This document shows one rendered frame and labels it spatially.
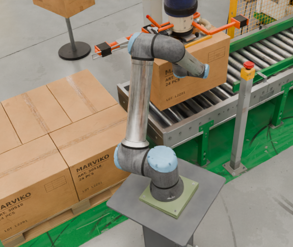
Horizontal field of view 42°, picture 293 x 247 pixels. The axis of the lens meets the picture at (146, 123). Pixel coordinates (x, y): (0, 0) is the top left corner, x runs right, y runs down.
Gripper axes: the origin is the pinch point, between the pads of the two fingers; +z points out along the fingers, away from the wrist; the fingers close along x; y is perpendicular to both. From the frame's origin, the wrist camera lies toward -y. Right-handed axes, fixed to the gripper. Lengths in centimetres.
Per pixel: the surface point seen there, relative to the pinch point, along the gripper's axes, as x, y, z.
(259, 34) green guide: -57, 130, 22
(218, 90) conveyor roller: -66, 55, -13
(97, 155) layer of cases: -68, -58, -19
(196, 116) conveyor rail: -61, 18, -32
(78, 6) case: -51, 15, 171
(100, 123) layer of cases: -66, -42, 8
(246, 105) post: -50, 46, -52
